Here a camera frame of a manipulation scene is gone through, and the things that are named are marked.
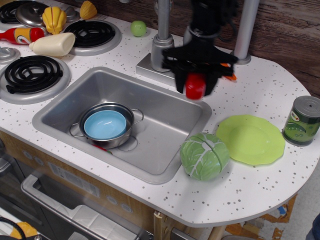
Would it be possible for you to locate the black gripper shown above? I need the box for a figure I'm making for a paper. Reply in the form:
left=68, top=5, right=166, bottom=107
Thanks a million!
left=162, top=32, right=238, bottom=96

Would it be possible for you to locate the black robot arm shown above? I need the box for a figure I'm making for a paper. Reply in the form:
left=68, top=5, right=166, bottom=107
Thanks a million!
left=162, top=0, right=238, bottom=100

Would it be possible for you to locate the light green plastic plate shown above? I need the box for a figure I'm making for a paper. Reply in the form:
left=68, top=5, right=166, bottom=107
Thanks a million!
left=215, top=114, right=286, bottom=166

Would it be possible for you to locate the orange toy carrot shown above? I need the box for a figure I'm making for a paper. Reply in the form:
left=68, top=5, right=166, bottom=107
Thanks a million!
left=220, top=63, right=237, bottom=81

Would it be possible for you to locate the silver toy faucet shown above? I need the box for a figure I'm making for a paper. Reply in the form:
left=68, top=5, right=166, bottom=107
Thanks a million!
left=136, top=0, right=176, bottom=87

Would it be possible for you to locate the silver metal sink basin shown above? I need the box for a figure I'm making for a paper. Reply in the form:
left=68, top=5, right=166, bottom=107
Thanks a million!
left=32, top=67, right=212, bottom=184

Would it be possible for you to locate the small green toy apple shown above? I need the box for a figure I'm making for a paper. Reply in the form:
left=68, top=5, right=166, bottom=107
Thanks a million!
left=130, top=20, right=147, bottom=37

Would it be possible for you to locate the green toy cabbage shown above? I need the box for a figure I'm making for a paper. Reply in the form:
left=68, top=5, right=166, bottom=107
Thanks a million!
left=179, top=132, right=230, bottom=181

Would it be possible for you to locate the grey metal pole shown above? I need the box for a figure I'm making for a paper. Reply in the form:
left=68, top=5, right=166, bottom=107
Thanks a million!
left=232, top=0, right=260, bottom=65

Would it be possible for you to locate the small steel pot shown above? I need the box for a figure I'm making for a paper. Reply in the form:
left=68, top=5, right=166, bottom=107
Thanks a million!
left=69, top=102, right=144, bottom=149

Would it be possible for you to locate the light blue plastic bowl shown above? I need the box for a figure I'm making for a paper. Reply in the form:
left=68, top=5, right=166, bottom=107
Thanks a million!
left=83, top=110, right=127, bottom=140

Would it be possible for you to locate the rear black stove burner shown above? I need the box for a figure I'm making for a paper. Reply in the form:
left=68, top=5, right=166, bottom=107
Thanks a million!
left=64, top=20, right=122, bottom=57

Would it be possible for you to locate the black stove burner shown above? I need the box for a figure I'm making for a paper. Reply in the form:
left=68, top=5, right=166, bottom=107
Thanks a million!
left=64, top=20, right=122, bottom=57
left=0, top=55, right=71, bottom=105

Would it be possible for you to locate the green pea can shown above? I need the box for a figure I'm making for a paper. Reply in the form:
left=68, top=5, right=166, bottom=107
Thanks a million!
left=282, top=95, right=320, bottom=146

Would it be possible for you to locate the red toy chili pepper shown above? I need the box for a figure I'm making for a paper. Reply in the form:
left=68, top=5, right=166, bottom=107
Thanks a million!
left=92, top=144, right=113, bottom=155

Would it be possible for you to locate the yellow toy corn piece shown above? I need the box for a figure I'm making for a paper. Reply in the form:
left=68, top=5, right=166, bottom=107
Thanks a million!
left=79, top=0, right=98, bottom=20

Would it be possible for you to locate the grey stove knob rear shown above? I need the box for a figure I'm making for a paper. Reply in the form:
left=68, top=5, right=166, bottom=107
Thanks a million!
left=64, top=6, right=81, bottom=23

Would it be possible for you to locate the grey stove knob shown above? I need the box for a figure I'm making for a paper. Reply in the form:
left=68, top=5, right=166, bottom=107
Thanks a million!
left=0, top=47, right=21, bottom=65
left=64, top=6, right=81, bottom=23

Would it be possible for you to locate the cream toy mayonnaise bottle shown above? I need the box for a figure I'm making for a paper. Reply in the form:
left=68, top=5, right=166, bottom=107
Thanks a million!
left=29, top=32, right=76, bottom=57

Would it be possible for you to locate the yellow toy bell pepper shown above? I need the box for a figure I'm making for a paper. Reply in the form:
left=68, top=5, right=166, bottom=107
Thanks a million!
left=42, top=6, right=67, bottom=35

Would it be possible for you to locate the front black stove burner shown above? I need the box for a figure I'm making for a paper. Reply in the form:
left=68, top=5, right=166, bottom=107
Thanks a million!
left=0, top=55, right=71, bottom=105

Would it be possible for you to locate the silver pot lid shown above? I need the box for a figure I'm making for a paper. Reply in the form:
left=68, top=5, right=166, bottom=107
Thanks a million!
left=15, top=1, right=48, bottom=28

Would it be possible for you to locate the red toy ketchup bottle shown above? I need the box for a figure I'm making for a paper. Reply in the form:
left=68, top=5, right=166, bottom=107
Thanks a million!
left=0, top=27, right=45, bottom=45

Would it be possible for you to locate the far left black burner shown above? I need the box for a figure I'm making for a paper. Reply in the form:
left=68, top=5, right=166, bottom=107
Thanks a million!
left=0, top=0, right=36, bottom=24

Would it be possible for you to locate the yellow object at bottom left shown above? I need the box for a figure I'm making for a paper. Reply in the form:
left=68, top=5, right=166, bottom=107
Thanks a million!
left=9, top=222, right=38, bottom=240

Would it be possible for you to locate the silver oven door handle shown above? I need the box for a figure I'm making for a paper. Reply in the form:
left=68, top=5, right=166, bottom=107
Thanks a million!
left=21, top=174, right=154, bottom=240

